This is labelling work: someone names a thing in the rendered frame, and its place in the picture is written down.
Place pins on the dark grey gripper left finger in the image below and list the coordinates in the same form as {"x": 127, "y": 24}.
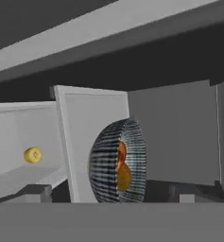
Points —
{"x": 37, "y": 190}

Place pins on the white fridge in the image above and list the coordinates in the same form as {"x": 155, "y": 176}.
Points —
{"x": 19, "y": 132}

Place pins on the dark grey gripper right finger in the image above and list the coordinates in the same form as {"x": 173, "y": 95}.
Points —
{"x": 176, "y": 190}

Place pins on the yellow green avocado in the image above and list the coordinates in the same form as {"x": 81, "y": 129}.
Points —
{"x": 124, "y": 178}

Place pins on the yellow round fruit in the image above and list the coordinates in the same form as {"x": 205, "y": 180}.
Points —
{"x": 33, "y": 155}

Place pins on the black white striped bowl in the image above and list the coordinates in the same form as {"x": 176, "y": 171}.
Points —
{"x": 104, "y": 160}

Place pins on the orange chicken drumstick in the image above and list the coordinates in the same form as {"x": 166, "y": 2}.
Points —
{"x": 122, "y": 152}

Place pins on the grey cupboard panel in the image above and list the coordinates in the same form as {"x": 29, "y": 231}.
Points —
{"x": 179, "y": 132}

